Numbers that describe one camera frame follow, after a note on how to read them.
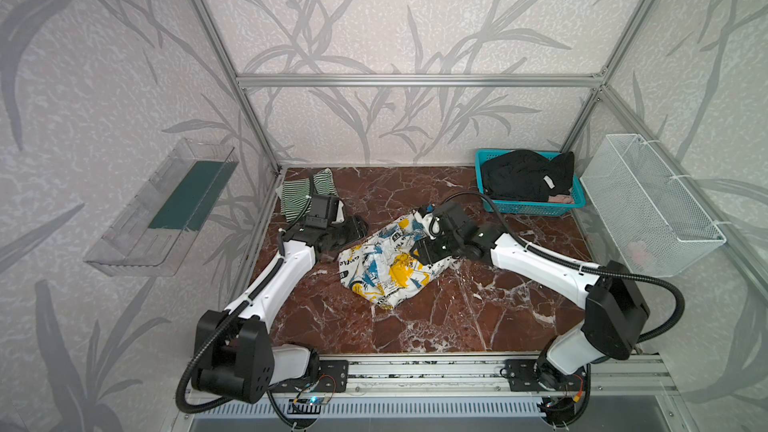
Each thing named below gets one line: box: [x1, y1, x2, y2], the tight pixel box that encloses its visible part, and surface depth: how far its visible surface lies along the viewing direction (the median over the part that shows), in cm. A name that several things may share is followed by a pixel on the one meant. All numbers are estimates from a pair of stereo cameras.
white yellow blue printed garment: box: [338, 215, 460, 309], surface depth 90 cm
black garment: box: [481, 150, 575, 203], surface depth 107 cm
